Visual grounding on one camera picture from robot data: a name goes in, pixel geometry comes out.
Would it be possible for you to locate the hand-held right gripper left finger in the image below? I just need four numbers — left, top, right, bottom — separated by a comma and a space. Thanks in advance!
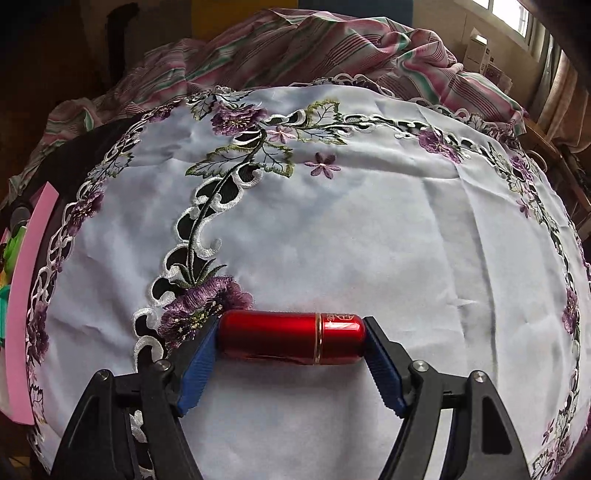
51, 316, 222, 480

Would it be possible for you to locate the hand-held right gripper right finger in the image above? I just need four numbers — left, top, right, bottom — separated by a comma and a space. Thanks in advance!
362, 316, 532, 480

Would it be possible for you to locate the red metal cylinder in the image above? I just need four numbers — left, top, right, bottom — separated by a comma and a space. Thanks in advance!
217, 310, 366, 366

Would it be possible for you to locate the pink shallow box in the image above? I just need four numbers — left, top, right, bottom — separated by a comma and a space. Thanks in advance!
0, 181, 61, 426

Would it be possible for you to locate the bright green toy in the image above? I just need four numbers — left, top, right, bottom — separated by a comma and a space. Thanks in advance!
2, 228, 26, 273

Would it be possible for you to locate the white embroidered tablecloth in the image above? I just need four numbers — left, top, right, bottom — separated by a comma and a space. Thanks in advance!
25, 74, 591, 480

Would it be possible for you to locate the wooden desk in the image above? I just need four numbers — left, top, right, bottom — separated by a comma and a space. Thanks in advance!
522, 115, 591, 222

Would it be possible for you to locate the pink carton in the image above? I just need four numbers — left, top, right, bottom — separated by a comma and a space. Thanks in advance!
482, 62, 513, 93

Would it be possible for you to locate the striped pink blanket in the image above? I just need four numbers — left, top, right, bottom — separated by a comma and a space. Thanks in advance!
0, 9, 527, 213

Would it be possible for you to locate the white carton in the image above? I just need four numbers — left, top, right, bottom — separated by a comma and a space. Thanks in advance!
462, 28, 495, 72

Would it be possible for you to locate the patterned curtain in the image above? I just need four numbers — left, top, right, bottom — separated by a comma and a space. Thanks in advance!
531, 37, 583, 134

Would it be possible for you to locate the window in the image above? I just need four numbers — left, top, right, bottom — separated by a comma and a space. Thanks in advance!
475, 0, 536, 47

